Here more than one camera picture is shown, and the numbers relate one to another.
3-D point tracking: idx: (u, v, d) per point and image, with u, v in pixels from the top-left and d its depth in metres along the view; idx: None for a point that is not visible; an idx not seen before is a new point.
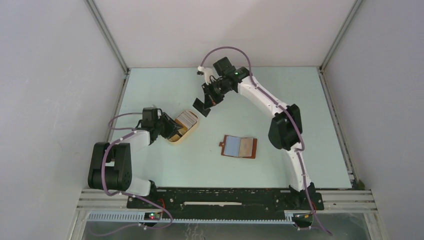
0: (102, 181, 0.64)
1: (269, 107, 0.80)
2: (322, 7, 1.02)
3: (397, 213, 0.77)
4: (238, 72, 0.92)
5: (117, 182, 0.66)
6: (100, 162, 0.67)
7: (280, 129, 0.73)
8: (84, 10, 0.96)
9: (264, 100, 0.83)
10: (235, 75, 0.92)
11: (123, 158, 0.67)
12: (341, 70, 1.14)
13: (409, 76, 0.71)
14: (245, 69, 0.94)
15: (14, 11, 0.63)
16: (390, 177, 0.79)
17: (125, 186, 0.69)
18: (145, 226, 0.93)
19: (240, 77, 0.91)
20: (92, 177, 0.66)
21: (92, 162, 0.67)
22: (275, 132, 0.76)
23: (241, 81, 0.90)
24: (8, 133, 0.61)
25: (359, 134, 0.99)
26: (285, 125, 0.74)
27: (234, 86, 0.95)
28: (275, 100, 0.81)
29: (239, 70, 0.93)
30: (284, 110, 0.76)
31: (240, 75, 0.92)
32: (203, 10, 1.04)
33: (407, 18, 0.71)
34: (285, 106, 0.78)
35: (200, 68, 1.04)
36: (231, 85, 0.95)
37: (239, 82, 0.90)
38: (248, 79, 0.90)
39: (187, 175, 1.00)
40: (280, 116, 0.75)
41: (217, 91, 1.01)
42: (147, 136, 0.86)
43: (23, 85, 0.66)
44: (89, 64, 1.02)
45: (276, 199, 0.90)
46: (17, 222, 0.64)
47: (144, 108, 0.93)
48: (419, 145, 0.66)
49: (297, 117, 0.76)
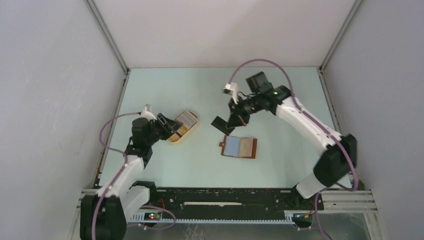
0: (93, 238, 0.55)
1: (319, 137, 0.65)
2: (322, 7, 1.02)
3: (398, 213, 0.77)
4: (277, 91, 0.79)
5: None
6: (90, 220, 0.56)
7: (331, 164, 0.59)
8: (84, 10, 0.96)
9: (310, 127, 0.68)
10: (274, 95, 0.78)
11: (114, 212, 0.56)
12: (341, 70, 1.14)
13: (409, 76, 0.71)
14: (285, 88, 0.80)
15: (14, 11, 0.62)
16: (391, 177, 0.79)
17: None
18: (145, 225, 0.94)
19: (280, 98, 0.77)
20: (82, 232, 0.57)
21: (82, 221, 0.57)
22: (323, 166, 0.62)
23: (281, 102, 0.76)
24: (8, 133, 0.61)
25: (359, 134, 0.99)
26: (338, 161, 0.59)
27: (271, 107, 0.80)
28: (326, 128, 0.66)
29: (278, 89, 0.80)
30: (338, 142, 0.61)
31: (280, 95, 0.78)
32: (203, 10, 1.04)
33: (407, 18, 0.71)
34: (338, 136, 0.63)
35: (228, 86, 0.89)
36: (269, 106, 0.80)
37: (278, 103, 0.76)
38: (291, 100, 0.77)
39: (187, 175, 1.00)
40: (333, 149, 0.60)
41: (249, 111, 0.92)
42: (140, 162, 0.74)
43: (24, 84, 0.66)
44: (89, 64, 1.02)
45: (276, 199, 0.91)
46: (18, 222, 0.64)
47: (132, 123, 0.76)
48: (419, 145, 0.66)
49: (353, 150, 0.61)
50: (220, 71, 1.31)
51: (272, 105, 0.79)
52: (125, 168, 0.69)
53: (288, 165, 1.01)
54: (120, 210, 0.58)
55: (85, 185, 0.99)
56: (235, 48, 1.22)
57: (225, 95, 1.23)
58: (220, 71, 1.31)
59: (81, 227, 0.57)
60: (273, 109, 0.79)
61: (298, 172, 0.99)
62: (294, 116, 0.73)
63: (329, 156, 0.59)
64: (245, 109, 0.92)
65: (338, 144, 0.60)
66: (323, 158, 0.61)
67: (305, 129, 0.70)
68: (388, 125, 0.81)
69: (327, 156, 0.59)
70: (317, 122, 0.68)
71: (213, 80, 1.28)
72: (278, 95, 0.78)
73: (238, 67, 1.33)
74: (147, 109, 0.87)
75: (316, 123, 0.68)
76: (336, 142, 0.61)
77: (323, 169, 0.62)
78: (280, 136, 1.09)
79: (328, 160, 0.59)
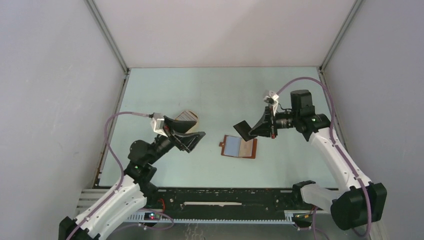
0: None
1: (345, 175, 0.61)
2: (322, 7, 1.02)
3: (398, 213, 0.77)
4: (317, 119, 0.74)
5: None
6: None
7: (351, 207, 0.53)
8: (84, 10, 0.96)
9: (341, 164, 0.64)
10: (313, 121, 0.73)
11: None
12: (341, 70, 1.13)
13: (409, 76, 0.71)
14: (326, 118, 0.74)
15: (14, 10, 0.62)
16: (391, 177, 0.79)
17: None
18: (145, 226, 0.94)
19: (317, 125, 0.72)
20: None
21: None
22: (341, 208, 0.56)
23: (317, 130, 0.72)
24: (8, 132, 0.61)
25: (359, 134, 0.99)
26: (360, 207, 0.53)
27: (306, 132, 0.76)
28: (356, 170, 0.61)
29: (318, 117, 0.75)
30: (363, 187, 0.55)
31: (319, 123, 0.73)
32: (203, 10, 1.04)
33: (408, 18, 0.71)
34: (366, 182, 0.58)
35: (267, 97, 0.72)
36: (303, 130, 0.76)
37: (314, 130, 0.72)
38: (327, 131, 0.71)
39: (187, 176, 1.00)
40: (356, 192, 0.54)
41: (284, 124, 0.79)
42: (134, 188, 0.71)
43: (24, 84, 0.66)
44: (89, 64, 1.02)
45: (276, 199, 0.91)
46: (18, 223, 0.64)
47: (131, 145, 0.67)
48: (420, 145, 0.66)
49: (381, 202, 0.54)
50: (220, 71, 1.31)
51: (307, 131, 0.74)
52: (114, 195, 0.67)
53: (288, 166, 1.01)
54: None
55: (85, 185, 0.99)
56: (235, 48, 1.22)
57: (226, 95, 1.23)
58: (220, 71, 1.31)
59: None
60: (306, 134, 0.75)
61: (298, 172, 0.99)
62: (325, 147, 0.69)
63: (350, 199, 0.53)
64: (281, 121, 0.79)
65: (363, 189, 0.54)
66: (343, 199, 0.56)
67: (334, 164, 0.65)
68: (388, 125, 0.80)
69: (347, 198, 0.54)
70: (348, 161, 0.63)
71: (212, 80, 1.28)
72: (316, 122, 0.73)
73: (238, 67, 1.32)
74: (156, 125, 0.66)
75: (347, 161, 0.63)
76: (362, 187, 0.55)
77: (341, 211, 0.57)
78: (280, 137, 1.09)
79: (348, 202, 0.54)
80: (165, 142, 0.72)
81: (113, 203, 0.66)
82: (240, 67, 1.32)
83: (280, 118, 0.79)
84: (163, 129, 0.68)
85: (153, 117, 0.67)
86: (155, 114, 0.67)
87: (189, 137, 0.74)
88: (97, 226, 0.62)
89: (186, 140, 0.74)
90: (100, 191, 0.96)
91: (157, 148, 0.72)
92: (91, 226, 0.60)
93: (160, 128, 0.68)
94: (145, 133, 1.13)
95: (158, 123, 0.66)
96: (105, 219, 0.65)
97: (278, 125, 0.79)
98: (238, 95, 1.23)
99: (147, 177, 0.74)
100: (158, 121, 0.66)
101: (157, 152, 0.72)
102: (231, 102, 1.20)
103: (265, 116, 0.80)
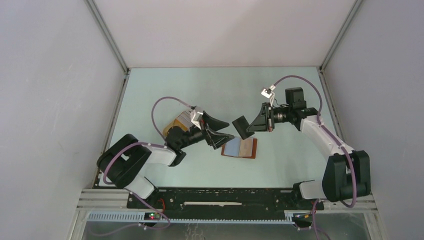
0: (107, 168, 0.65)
1: (330, 146, 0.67)
2: (322, 7, 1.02)
3: (397, 213, 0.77)
4: (306, 110, 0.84)
5: (113, 177, 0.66)
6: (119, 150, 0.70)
7: (335, 172, 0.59)
8: (84, 10, 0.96)
9: (326, 139, 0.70)
10: (302, 112, 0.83)
11: (136, 159, 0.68)
12: (341, 70, 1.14)
13: (409, 76, 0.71)
14: (313, 109, 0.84)
15: (14, 10, 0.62)
16: (390, 177, 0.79)
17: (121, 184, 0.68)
18: (145, 225, 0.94)
19: (306, 114, 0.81)
20: (102, 160, 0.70)
21: (114, 147, 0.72)
22: (329, 173, 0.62)
23: (305, 117, 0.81)
24: (8, 133, 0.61)
25: (358, 134, 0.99)
26: (343, 171, 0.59)
27: (297, 123, 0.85)
28: (339, 141, 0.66)
29: (308, 109, 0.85)
30: (347, 153, 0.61)
31: (307, 113, 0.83)
32: (203, 10, 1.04)
33: (408, 18, 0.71)
34: (349, 150, 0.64)
35: (264, 92, 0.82)
36: (295, 121, 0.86)
37: (302, 117, 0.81)
38: (315, 117, 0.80)
39: (187, 175, 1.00)
40: (341, 158, 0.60)
41: (280, 118, 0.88)
42: (172, 156, 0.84)
43: (23, 85, 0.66)
44: (89, 65, 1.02)
45: (276, 199, 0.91)
46: (17, 221, 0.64)
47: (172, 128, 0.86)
48: (420, 145, 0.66)
49: (364, 167, 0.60)
50: (220, 71, 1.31)
51: (298, 121, 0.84)
52: (163, 147, 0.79)
53: (288, 165, 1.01)
54: (138, 164, 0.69)
55: (85, 185, 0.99)
56: (235, 48, 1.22)
57: (226, 95, 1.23)
58: (220, 71, 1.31)
59: (110, 150, 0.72)
60: (298, 125, 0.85)
61: (299, 172, 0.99)
62: (313, 130, 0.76)
63: (335, 163, 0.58)
64: (277, 116, 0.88)
65: (347, 155, 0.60)
66: (329, 164, 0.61)
67: (321, 141, 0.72)
68: (388, 125, 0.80)
69: (332, 162, 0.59)
70: (332, 135, 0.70)
71: (212, 80, 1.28)
72: (305, 113, 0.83)
73: (238, 67, 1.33)
74: (195, 117, 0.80)
75: (332, 135, 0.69)
76: (346, 154, 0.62)
77: (329, 176, 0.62)
78: (280, 137, 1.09)
79: (332, 166, 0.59)
80: (197, 133, 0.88)
81: (162, 151, 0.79)
82: (240, 67, 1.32)
83: (276, 113, 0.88)
84: (199, 121, 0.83)
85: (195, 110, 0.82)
86: (196, 108, 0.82)
87: (218, 136, 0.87)
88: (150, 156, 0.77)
89: (215, 137, 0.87)
90: (100, 191, 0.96)
91: (190, 137, 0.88)
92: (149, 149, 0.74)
93: (196, 120, 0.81)
94: (145, 133, 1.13)
95: (197, 115, 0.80)
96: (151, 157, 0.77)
97: (275, 119, 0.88)
98: (238, 95, 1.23)
99: (177, 159, 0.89)
100: (197, 114, 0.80)
101: (189, 140, 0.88)
102: (231, 102, 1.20)
103: (264, 111, 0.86)
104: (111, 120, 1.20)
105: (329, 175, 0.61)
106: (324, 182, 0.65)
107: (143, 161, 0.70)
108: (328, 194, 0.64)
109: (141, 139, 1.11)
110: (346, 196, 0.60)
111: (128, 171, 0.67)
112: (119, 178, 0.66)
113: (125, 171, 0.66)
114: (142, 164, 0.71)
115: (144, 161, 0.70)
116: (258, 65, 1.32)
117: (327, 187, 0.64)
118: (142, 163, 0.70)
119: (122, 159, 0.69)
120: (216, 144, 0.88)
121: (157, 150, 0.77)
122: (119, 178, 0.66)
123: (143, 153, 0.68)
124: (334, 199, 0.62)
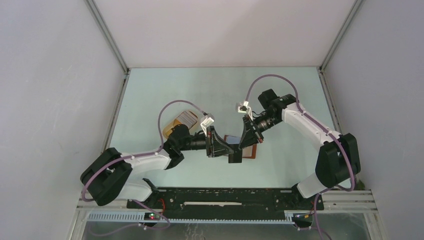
0: (85, 186, 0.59)
1: (317, 135, 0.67)
2: (322, 7, 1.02)
3: (397, 213, 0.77)
4: (283, 99, 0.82)
5: (95, 195, 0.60)
6: (99, 167, 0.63)
7: (329, 161, 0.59)
8: (84, 11, 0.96)
9: (312, 128, 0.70)
10: (281, 101, 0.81)
11: (113, 179, 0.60)
12: (341, 71, 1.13)
13: (409, 77, 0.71)
14: (291, 97, 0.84)
15: (14, 11, 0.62)
16: (391, 176, 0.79)
17: (104, 200, 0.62)
18: (145, 226, 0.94)
19: (285, 104, 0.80)
20: (85, 177, 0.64)
21: (95, 163, 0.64)
22: (321, 163, 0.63)
23: (285, 106, 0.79)
24: (8, 133, 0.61)
25: (358, 134, 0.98)
26: (336, 157, 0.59)
27: (278, 113, 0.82)
28: (325, 128, 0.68)
29: (284, 97, 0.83)
30: (336, 140, 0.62)
31: (286, 102, 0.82)
32: (203, 10, 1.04)
33: (407, 19, 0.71)
34: (337, 135, 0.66)
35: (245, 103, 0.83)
36: (275, 112, 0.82)
37: (282, 107, 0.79)
38: (295, 105, 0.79)
39: (187, 176, 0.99)
40: (331, 145, 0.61)
41: (265, 126, 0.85)
42: (165, 161, 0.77)
43: (24, 85, 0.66)
44: (89, 64, 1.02)
45: (276, 199, 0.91)
46: (18, 221, 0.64)
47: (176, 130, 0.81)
48: (419, 146, 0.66)
49: (353, 150, 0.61)
50: (220, 71, 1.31)
51: (278, 112, 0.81)
52: (150, 156, 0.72)
53: (288, 165, 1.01)
54: (121, 181, 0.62)
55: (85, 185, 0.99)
56: (235, 48, 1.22)
57: (226, 94, 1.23)
58: (220, 71, 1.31)
59: (91, 167, 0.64)
60: (279, 115, 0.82)
61: (298, 172, 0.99)
62: (296, 118, 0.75)
63: (326, 152, 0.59)
64: (261, 125, 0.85)
65: (336, 142, 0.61)
66: (321, 154, 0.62)
67: (308, 131, 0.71)
68: (387, 126, 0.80)
69: (324, 152, 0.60)
70: (317, 123, 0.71)
71: (212, 80, 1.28)
72: (284, 101, 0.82)
73: (238, 67, 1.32)
74: (206, 122, 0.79)
75: (317, 124, 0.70)
76: (334, 140, 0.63)
77: (323, 164, 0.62)
78: (279, 137, 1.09)
79: (325, 156, 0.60)
80: (200, 141, 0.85)
81: (151, 160, 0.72)
82: (240, 67, 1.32)
83: (259, 122, 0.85)
84: (208, 127, 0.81)
85: (206, 115, 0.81)
86: (208, 114, 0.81)
87: (220, 145, 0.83)
88: (135, 169, 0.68)
89: (217, 145, 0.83)
90: None
91: (192, 142, 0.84)
92: (132, 164, 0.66)
93: (207, 125, 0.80)
94: (145, 133, 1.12)
95: (207, 120, 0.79)
96: (139, 169, 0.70)
97: (260, 128, 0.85)
98: (238, 95, 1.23)
99: (174, 162, 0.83)
100: (209, 119, 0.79)
101: (190, 145, 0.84)
102: (231, 101, 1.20)
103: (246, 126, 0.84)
104: (111, 120, 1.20)
105: (323, 163, 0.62)
106: (318, 171, 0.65)
107: (126, 177, 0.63)
108: (325, 180, 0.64)
109: (142, 139, 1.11)
110: (341, 181, 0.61)
111: (111, 188, 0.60)
112: (102, 196, 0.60)
113: (107, 189, 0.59)
114: (125, 180, 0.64)
115: (128, 176, 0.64)
116: (258, 64, 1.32)
117: (322, 176, 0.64)
118: (125, 179, 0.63)
119: (105, 176, 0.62)
120: (214, 153, 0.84)
121: (143, 161, 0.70)
122: (101, 196, 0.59)
123: (123, 171, 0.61)
124: (332, 184, 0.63)
